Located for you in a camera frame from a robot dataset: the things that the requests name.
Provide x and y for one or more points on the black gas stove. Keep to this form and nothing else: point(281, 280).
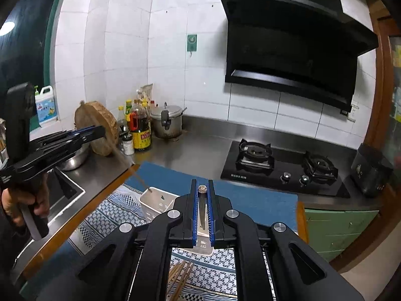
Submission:
point(282, 166)

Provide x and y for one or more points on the white plastic utensil holder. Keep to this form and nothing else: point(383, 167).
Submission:
point(156, 199)

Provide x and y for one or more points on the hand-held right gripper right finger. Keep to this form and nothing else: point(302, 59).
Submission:
point(210, 219)

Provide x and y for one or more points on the wooden door frame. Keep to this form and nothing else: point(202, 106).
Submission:
point(380, 100)

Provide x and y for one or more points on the large soy sauce bottle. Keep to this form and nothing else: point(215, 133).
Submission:
point(141, 138)

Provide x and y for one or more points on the small white shaker black lid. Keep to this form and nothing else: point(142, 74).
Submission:
point(128, 145)

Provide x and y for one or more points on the person's left forearm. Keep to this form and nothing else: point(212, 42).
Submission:
point(7, 241)

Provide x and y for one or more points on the wooden chopstick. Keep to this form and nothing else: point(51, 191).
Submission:
point(141, 180)

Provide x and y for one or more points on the black countertop appliance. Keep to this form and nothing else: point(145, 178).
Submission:
point(369, 169)

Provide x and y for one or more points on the white detergent jug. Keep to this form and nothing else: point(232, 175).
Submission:
point(47, 109)

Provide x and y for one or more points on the steel sink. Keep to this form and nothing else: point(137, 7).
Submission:
point(64, 191)

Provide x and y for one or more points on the person's left hand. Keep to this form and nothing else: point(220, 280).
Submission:
point(12, 203)

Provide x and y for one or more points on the bunch of wooden chopsticks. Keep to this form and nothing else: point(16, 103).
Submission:
point(180, 274)

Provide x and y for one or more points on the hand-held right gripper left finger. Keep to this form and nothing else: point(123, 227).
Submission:
point(195, 219)

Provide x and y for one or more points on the green-capped seasoning bottle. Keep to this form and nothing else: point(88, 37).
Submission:
point(128, 109)

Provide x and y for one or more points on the white wall socket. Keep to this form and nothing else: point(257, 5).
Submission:
point(352, 111)

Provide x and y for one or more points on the green-framed window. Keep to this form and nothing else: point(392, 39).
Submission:
point(28, 53)

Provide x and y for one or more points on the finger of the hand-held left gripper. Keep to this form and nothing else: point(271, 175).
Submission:
point(78, 134)
point(56, 155)

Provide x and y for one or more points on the black range hood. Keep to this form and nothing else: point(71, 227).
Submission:
point(291, 44)

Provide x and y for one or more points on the blue patterned table mat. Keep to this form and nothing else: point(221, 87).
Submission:
point(250, 200)

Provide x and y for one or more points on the green cabinet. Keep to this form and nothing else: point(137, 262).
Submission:
point(338, 232)

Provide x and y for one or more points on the steel bowl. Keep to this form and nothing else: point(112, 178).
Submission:
point(75, 160)

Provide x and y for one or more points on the clear bottle yellow cap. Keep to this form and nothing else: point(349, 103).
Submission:
point(122, 119)

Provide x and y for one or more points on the steel pressure cooker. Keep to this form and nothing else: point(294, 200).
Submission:
point(170, 122)

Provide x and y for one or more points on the round wooden chopping board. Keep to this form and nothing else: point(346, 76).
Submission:
point(97, 116)

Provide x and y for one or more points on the clear food packet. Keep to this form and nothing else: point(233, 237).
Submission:
point(146, 91)

